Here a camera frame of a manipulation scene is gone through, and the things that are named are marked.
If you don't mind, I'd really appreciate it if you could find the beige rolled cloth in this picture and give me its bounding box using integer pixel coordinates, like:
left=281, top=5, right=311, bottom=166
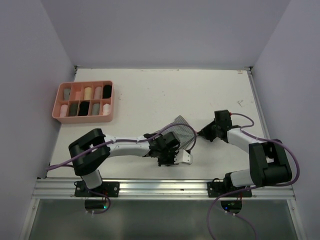
left=93, top=86, right=103, bottom=100

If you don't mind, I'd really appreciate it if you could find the black rolled cloth back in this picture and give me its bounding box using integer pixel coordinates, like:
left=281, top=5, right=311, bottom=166
left=102, top=85, right=113, bottom=99

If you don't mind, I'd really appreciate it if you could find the beige navy-trimmed underwear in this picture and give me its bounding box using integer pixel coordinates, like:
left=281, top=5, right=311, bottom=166
left=83, top=87, right=92, bottom=100

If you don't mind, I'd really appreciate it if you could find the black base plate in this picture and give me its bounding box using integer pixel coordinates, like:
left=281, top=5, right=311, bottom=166
left=206, top=178, right=253, bottom=198
left=73, top=181, right=120, bottom=198

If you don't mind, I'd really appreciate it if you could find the grey striped underwear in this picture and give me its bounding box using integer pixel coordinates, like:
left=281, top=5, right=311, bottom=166
left=152, top=115, right=198, bottom=151

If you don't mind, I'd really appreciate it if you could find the aluminium mounting rail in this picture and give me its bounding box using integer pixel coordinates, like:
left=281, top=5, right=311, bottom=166
left=31, top=178, right=295, bottom=200

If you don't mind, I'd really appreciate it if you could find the black rolled cloth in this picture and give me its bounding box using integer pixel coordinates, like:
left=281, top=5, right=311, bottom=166
left=102, top=85, right=113, bottom=99
left=78, top=101, right=90, bottom=116

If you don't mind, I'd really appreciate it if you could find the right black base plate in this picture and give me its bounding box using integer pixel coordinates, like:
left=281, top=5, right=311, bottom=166
left=206, top=178, right=253, bottom=198

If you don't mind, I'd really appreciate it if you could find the grey rolled cloth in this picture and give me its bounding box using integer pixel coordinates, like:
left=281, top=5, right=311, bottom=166
left=91, top=103, right=100, bottom=116

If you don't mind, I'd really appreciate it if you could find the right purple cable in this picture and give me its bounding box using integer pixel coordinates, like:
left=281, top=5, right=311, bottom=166
left=207, top=112, right=300, bottom=240

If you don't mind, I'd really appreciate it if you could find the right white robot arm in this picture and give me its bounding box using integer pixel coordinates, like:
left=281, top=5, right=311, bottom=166
left=198, top=110, right=292, bottom=197

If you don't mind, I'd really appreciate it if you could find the olive rolled cloth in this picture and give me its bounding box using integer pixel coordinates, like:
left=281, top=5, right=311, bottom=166
left=68, top=102, right=78, bottom=117

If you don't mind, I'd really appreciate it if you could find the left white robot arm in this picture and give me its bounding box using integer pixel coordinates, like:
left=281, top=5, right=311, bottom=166
left=68, top=128, right=180, bottom=197

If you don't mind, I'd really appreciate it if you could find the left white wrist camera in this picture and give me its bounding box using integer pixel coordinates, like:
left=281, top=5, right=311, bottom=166
left=174, top=150, right=193, bottom=165

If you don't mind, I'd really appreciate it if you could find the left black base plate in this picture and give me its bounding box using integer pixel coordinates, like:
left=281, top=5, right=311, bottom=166
left=73, top=181, right=120, bottom=198

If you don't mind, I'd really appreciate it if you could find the white rolled cloth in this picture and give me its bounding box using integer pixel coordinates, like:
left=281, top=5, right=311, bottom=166
left=102, top=103, right=112, bottom=116

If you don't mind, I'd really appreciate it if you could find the black rolled cloth front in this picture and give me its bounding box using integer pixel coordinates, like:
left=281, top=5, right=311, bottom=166
left=78, top=101, right=90, bottom=116

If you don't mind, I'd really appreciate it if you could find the pink divided storage tray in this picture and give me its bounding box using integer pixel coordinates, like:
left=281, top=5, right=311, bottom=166
left=52, top=80, right=116, bottom=124

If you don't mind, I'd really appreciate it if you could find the plain grey underwear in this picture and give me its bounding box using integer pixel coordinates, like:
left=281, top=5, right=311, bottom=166
left=63, top=88, right=71, bottom=101

